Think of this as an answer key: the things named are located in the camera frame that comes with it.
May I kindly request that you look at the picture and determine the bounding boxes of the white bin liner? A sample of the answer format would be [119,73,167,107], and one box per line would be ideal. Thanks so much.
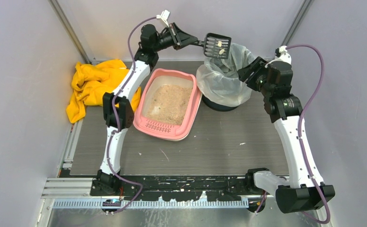
[196,43,256,107]

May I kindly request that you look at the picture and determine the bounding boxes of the black litter scoop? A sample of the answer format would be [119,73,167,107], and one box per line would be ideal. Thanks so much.
[203,33,232,60]

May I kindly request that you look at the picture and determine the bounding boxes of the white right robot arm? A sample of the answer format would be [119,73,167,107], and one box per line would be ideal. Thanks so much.
[238,57,335,213]

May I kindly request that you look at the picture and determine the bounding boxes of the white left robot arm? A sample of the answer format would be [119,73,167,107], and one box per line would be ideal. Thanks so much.
[90,23,205,196]

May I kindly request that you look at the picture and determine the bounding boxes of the pink litter box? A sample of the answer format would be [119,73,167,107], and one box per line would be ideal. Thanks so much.
[134,69,202,141]

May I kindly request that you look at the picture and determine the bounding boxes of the beige cat litter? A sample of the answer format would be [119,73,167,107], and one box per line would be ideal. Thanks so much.
[145,85,192,125]

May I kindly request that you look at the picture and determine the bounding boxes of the black trash bin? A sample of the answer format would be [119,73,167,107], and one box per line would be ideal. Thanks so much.
[202,95,239,112]

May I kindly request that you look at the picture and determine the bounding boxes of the yellow cloth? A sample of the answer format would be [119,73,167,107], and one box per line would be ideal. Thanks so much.
[66,59,129,124]

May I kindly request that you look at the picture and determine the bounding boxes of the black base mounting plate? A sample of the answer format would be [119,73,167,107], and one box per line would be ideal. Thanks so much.
[90,174,263,202]

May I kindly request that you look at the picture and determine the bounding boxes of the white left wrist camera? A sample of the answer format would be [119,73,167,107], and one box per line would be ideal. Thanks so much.
[156,9,170,28]

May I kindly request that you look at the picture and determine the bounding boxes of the aluminium rail frame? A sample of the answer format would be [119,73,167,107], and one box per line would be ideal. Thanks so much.
[40,120,331,227]

